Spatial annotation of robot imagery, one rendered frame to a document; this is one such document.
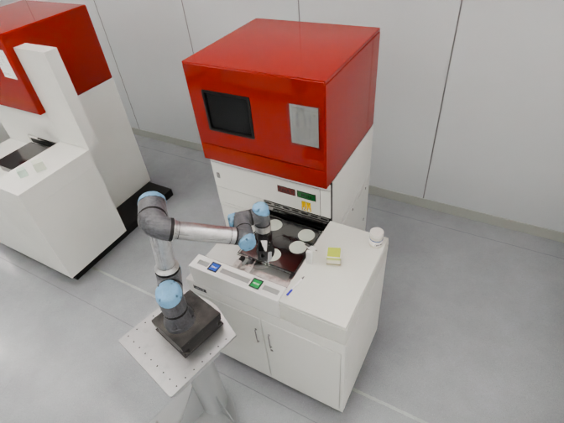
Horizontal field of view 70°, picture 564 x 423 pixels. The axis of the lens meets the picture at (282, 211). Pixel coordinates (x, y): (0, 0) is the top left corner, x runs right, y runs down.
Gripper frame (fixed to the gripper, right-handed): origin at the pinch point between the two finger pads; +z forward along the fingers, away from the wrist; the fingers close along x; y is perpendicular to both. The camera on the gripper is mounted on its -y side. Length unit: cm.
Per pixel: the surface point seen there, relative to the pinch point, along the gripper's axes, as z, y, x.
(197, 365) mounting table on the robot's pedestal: 22, -44, 32
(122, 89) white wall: 37, 324, 192
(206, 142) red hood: -33, 66, 36
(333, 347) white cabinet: 25, -33, -31
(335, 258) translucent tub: -1.4, -0.3, -34.5
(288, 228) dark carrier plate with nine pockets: 11.5, 36.7, -10.2
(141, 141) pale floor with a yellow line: 100, 308, 183
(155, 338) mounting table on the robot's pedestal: 22, -29, 56
